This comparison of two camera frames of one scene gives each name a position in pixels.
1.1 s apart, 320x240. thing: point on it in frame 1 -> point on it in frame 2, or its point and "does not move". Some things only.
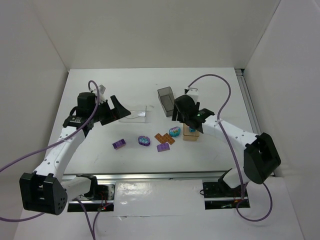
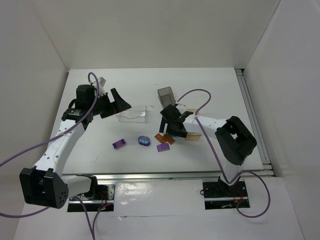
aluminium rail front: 209,175 does not move
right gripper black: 180,113 -> 173,119
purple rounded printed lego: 144,140 does not move
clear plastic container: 135,116 does not move
